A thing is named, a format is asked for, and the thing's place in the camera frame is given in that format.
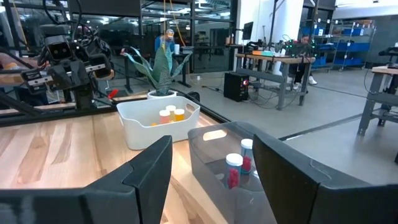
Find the dark translucent plastic bin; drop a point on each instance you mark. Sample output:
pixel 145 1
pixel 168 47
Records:
pixel 205 161

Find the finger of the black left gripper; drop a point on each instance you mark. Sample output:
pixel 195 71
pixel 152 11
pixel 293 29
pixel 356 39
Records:
pixel 79 76
pixel 59 77

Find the black wall monitor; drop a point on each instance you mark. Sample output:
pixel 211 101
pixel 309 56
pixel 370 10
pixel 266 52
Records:
pixel 247 30

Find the robot with green lights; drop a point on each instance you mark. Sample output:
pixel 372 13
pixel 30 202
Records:
pixel 295 48

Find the white plastic bin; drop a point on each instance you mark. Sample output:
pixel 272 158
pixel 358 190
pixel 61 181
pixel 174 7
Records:
pixel 140 133

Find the green plant in white pot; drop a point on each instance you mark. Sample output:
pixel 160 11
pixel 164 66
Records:
pixel 163 77

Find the clear pill bottle red pills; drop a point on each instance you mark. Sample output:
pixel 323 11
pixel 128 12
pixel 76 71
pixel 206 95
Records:
pixel 234 170
pixel 247 155

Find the grey leg workbench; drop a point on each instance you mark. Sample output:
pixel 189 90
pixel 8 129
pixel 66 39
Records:
pixel 373 99

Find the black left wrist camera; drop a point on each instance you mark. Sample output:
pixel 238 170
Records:
pixel 59 48

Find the person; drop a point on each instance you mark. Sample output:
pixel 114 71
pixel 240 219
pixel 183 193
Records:
pixel 161 42
pixel 300 73

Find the shelf with blue bins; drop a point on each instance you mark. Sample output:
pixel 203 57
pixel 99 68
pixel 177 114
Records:
pixel 354 46

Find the wooden top workbench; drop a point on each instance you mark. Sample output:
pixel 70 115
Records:
pixel 280 59

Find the orange pill bottle white cap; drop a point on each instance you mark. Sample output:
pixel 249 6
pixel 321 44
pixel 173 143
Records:
pixel 179 115
pixel 170 109

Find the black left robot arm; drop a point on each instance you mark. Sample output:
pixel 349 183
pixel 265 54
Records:
pixel 83 96

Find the white cup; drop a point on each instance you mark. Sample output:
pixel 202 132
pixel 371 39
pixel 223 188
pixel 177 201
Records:
pixel 177 49

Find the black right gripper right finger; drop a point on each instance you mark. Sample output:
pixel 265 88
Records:
pixel 295 186

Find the black computer tower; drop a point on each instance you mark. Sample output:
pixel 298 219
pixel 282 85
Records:
pixel 236 86

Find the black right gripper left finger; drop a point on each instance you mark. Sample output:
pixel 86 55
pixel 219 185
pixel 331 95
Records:
pixel 140 193

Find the pink pill bottle white cap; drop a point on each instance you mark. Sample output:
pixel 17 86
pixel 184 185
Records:
pixel 164 117

